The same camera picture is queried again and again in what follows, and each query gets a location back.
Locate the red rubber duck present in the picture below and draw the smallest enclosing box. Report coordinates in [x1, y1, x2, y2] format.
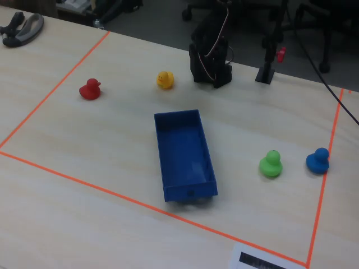
[79, 78, 102, 101]

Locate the blue rectangular plastic box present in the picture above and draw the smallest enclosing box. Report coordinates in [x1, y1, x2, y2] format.
[153, 109, 219, 203]

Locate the yellow rubber duck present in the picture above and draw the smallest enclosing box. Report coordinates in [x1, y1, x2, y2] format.
[156, 71, 174, 90]

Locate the green rubber duck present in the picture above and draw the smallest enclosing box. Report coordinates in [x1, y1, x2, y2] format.
[259, 150, 283, 178]

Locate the blue rubber duck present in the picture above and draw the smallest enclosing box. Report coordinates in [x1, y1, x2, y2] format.
[305, 147, 330, 175]

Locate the orange tape strip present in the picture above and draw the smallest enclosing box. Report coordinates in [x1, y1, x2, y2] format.
[0, 151, 309, 267]
[306, 88, 344, 268]
[0, 30, 111, 149]

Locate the black office chair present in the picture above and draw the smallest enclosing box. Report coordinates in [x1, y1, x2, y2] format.
[181, 0, 217, 22]
[294, 0, 359, 74]

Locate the white paper with black stripe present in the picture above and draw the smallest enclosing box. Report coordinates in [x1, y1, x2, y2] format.
[228, 243, 306, 269]

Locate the grey and black hand tool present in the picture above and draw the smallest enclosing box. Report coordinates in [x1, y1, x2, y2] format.
[0, 11, 45, 48]

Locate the black camera stand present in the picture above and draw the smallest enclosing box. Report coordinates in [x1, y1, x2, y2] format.
[255, 0, 288, 84]

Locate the white red servo cable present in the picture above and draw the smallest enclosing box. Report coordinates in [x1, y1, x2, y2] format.
[197, 5, 231, 82]

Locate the long black cable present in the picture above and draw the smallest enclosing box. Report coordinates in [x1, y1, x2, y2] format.
[287, 0, 359, 126]

